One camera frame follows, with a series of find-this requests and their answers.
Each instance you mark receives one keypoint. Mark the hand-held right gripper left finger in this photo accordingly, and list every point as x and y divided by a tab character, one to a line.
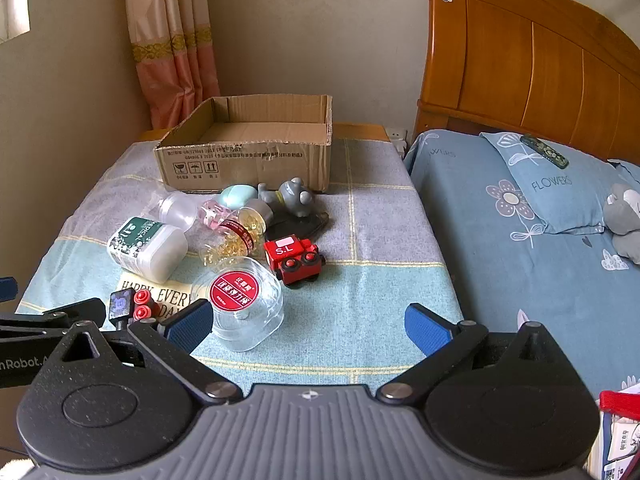
187	324

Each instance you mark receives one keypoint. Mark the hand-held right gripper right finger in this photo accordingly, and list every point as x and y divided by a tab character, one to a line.
425	330

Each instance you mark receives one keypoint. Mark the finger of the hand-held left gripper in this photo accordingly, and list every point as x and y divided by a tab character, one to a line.
7	290
75	312

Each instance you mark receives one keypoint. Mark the blue and red toy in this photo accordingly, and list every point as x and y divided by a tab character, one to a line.
122	305

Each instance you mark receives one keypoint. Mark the clear round red-label container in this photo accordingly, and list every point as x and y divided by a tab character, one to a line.
240	310

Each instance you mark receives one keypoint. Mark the green and white bottle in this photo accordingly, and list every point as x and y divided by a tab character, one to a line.
145	250

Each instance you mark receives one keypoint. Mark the clear plastic bottle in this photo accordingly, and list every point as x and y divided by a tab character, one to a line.
177	212

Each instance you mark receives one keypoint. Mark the red toy train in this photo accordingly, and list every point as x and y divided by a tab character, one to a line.
292	260

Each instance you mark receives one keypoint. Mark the mint egg-shaped case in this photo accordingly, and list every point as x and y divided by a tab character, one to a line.
239	196

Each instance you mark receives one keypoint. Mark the grey toy figure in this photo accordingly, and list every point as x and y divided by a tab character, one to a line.
292	197

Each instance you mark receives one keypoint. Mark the cardboard box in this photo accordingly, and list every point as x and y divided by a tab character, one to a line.
240	160

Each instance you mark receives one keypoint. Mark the blue floral bed sheet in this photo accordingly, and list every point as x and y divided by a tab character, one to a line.
500	285

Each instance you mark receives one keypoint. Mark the black flat object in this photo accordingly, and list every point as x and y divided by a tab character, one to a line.
300	226

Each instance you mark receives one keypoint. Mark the blue floral pillow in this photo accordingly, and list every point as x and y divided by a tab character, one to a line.
550	185
627	172

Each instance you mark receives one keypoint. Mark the wooden nightstand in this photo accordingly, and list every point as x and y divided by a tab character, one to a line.
360	131

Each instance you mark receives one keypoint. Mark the dark patterned case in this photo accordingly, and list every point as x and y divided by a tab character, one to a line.
544	151

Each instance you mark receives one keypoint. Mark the grey plush toy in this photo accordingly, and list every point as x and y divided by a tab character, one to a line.
625	220

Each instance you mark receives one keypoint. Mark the wooden bed headboard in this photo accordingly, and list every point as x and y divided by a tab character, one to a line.
525	60

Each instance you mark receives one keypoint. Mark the pink curtain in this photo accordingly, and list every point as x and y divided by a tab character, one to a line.
170	35

